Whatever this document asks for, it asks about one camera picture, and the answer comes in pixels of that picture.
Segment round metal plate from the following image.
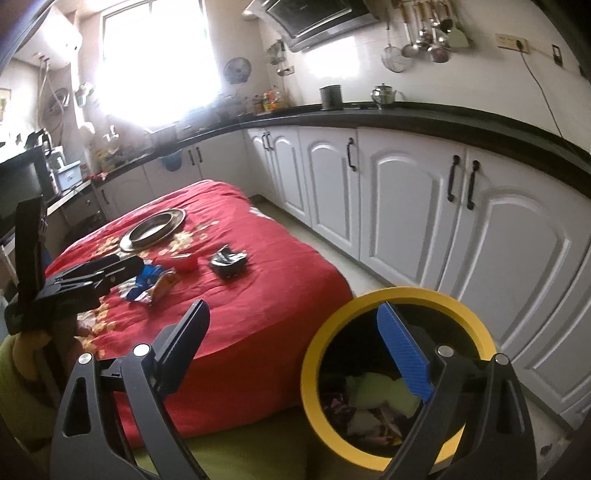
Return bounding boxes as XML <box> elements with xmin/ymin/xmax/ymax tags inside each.
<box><xmin>119</xmin><ymin>209</ymin><xmax>187</xmax><ymax>253</ymax></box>

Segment dark metal pot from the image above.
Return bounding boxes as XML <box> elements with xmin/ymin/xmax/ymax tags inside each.
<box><xmin>320</xmin><ymin>84</ymin><xmax>344</xmax><ymax>112</ymax></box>

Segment beige wall socket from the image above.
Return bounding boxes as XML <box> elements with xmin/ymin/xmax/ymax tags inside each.
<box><xmin>496</xmin><ymin>33</ymin><xmax>531</xmax><ymax>53</ymax></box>

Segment white kitchen cabinets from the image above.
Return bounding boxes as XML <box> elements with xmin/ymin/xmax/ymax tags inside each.
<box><xmin>92</xmin><ymin>124</ymin><xmax>591</xmax><ymax>431</ymax></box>

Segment dark brown snack wrapper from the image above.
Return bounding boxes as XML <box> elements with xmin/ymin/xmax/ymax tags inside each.
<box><xmin>208</xmin><ymin>246</ymin><xmax>248</xmax><ymax>280</ymax></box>

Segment round metal bowl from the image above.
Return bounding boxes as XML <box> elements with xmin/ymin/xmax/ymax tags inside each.
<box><xmin>129</xmin><ymin>215</ymin><xmax>179</xmax><ymax>243</ymax></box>

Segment black kitchen countertop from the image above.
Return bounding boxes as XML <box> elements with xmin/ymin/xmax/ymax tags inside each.
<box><xmin>92</xmin><ymin>102</ymin><xmax>591</xmax><ymax>186</ymax></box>

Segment person's left forearm green sleeve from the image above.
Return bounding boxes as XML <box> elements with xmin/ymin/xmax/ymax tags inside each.
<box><xmin>0</xmin><ymin>339</ymin><xmax>63</xmax><ymax>464</ymax></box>

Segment row of hanging metal utensils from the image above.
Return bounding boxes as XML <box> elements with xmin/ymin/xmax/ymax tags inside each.
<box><xmin>401</xmin><ymin>0</ymin><xmax>472</xmax><ymax>64</ymax></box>

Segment heap of discarded wrappers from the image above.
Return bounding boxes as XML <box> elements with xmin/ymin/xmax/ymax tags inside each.
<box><xmin>322</xmin><ymin>392</ymin><xmax>419</xmax><ymax>449</ymax></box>

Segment pale blue storage box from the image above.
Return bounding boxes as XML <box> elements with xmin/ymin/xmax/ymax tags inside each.
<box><xmin>54</xmin><ymin>161</ymin><xmax>84</xmax><ymax>193</ymax></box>

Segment black power cable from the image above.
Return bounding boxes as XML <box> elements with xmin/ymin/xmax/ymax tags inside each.
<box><xmin>521</xmin><ymin>45</ymin><xmax>568</xmax><ymax>140</ymax></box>

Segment person's left hand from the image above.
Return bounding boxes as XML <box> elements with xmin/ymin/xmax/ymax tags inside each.
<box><xmin>12</xmin><ymin>322</ymin><xmax>96</xmax><ymax>381</ymax></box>

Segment small wall fan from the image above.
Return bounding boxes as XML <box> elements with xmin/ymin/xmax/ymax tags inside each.
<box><xmin>224</xmin><ymin>56</ymin><xmax>253</xmax><ymax>85</ymax></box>

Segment red floral blanket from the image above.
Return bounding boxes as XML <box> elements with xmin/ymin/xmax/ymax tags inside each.
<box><xmin>44</xmin><ymin>181</ymin><xmax>355</xmax><ymax>440</ymax></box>

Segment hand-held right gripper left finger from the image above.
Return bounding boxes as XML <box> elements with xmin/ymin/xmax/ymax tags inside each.
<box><xmin>50</xmin><ymin>299</ymin><xmax>211</xmax><ymax>480</ymax></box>

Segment group of condiment bottles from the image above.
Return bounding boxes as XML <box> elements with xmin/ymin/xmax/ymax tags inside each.
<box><xmin>252</xmin><ymin>88</ymin><xmax>288</xmax><ymax>114</ymax></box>

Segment orange snack wrapper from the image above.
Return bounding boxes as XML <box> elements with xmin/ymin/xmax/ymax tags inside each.
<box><xmin>134</xmin><ymin>270</ymin><xmax>179</xmax><ymax>306</ymax></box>

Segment red snack wrapper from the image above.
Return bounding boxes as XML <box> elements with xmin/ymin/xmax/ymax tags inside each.
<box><xmin>165</xmin><ymin>253</ymin><xmax>199</xmax><ymax>274</ymax></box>

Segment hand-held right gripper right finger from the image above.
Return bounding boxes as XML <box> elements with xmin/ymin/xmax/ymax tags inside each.
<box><xmin>376</xmin><ymin>302</ymin><xmax>539</xmax><ymax>480</ymax></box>

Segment yellow rimmed black bin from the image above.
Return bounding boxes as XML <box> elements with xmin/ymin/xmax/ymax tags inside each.
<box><xmin>300</xmin><ymin>286</ymin><xmax>498</xmax><ymax>467</ymax></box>

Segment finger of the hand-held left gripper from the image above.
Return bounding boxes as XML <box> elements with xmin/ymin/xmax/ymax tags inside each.
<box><xmin>58</xmin><ymin>256</ymin><xmax>145</xmax><ymax>284</ymax></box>
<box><xmin>44</xmin><ymin>274</ymin><xmax>117</xmax><ymax>302</ymax></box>

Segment pale green foam sheet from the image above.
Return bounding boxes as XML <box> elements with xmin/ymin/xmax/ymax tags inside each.
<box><xmin>345</xmin><ymin>373</ymin><xmax>419</xmax><ymax>417</ymax></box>

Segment hanging wire strainer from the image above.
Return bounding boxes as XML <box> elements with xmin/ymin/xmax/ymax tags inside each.
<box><xmin>381</xmin><ymin>21</ymin><xmax>408</xmax><ymax>73</ymax></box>

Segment bright kitchen window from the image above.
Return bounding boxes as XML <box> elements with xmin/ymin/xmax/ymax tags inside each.
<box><xmin>98</xmin><ymin>0</ymin><xmax>219</xmax><ymax>126</ymax></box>

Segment steel range hood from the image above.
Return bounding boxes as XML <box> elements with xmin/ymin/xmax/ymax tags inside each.
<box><xmin>242</xmin><ymin>0</ymin><xmax>384</xmax><ymax>53</ymax></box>

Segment white water heater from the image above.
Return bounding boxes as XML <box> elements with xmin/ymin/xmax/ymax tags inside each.
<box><xmin>14</xmin><ymin>6</ymin><xmax>84</xmax><ymax>71</ymax></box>

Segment black box appliance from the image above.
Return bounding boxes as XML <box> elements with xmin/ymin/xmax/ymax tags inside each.
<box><xmin>0</xmin><ymin>148</ymin><xmax>48</xmax><ymax>223</ymax></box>

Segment person's green clothing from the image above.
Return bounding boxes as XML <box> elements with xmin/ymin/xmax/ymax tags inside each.
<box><xmin>134</xmin><ymin>413</ymin><xmax>308</xmax><ymax>480</ymax></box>

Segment blue wrapper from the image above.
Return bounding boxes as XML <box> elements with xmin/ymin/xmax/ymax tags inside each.
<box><xmin>127</xmin><ymin>265</ymin><xmax>162</xmax><ymax>302</ymax></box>

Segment black electric kettle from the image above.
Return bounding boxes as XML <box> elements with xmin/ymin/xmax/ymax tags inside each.
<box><xmin>25</xmin><ymin>129</ymin><xmax>54</xmax><ymax>158</ymax></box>

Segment steel kettle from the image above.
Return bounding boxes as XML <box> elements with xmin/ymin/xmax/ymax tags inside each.
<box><xmin>370</xmin><ymin>83</ymin><xmax>399</xmax><ymax>108</ymax></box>

